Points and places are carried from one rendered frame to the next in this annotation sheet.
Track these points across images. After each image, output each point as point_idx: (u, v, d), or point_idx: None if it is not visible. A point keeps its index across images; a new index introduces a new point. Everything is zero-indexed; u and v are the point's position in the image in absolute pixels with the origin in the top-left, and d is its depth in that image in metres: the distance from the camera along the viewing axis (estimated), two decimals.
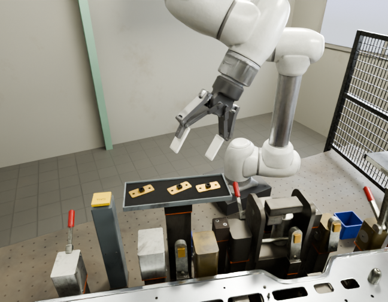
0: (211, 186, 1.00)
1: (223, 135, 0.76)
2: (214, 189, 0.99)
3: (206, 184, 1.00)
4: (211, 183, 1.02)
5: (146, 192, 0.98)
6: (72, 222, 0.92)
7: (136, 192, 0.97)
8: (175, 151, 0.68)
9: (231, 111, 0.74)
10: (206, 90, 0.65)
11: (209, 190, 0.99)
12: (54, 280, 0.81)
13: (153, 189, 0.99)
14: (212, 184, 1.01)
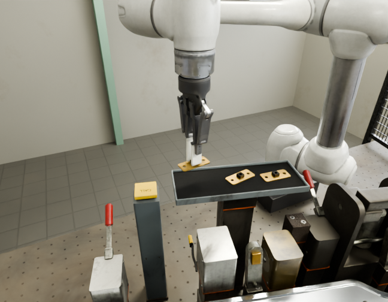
0: (279, 175, 0.81)
1: None
2: (284, 178, 0.80)
3: (273, 172, 0.80)
4: (278, 171, 0.82)
5: (201, 164, 0.75)
6: (111, 220, 0.72)
7: (187, 165, 0.75)
8: (200, 162, 0.75)
9: None
10: (209, 111, 0.62)
11: (278, 179, 0.79)
12: (93, 295, 0.62)
13: (209, 160, 0.77)
14: (280, 173, 0.81)
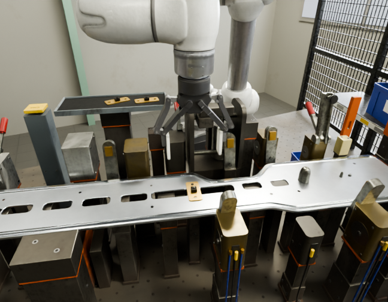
0: (149, 99, 0.99)
1: None
2: (152, 101, 0.98)
3: (145, 97, 0.99)
4: (151, 97, 1.01)
5: (198, 187, 0.82)
6: (3, 128, 0.91)
7: (194, 195, 0.79)
8: None
9: (172, 102, 0.66)
10: (220, 93, 0.67)
11: (146, 102, 0.98)
12: None
13: (195, 181, 0.84)
14: (151, 99, 1.00)
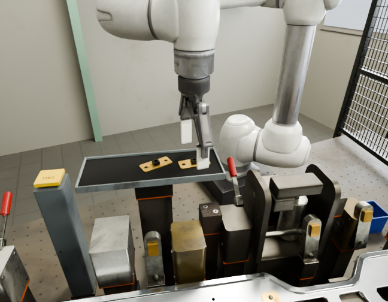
0: None
1: (190, 117, 0.76)
2: None
3: (192, 159, 0.75)
4: None
5: None
6: (6, 208, 0.67)
7: None
8: (207, 167, 0.69)
9: None
10: (204, 103, 0.61)
11: (195, 166, 0.74)
12: None
13: (273, 291, 0.61)
14: None
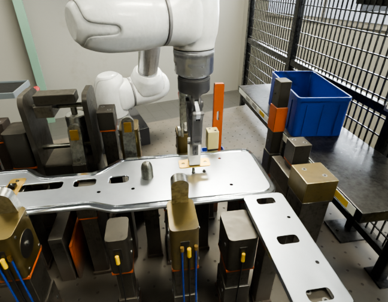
0: None
1: None
2: (202, 166, 0.74)
3: None
4: (200, 159, 0.77)
5: (21, 184, 0.72)
6: None
7: None
8: (199, 164, 0.74)
9: None
10: (199, 112, 0.62)
11: (194, 166, 0.74)
12: None
13: (23, 178, 0.74)
14: (200, 161, 0.76)
